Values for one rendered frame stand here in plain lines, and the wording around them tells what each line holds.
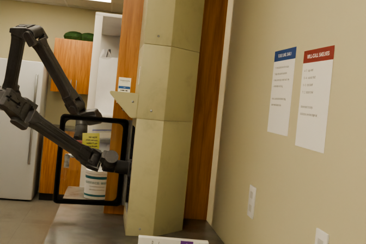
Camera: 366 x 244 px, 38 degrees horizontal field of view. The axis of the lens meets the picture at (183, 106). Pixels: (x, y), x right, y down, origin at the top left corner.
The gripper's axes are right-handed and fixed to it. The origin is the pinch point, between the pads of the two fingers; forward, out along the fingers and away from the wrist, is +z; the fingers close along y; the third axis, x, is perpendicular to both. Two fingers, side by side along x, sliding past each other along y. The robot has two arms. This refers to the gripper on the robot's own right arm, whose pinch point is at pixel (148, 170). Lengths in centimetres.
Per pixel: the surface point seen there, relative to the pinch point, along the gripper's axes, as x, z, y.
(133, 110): -25.0, -12.2, -17.2
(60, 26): -120, -82, 540
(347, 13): -57, 27, -109
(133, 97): -30.1, -13.1, -17.3
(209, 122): -24.4, 27.7, 18.3
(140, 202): 11.2, -3.6, -16.9
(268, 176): -11, 32, -61
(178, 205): 12.1, 14.0, -6.8
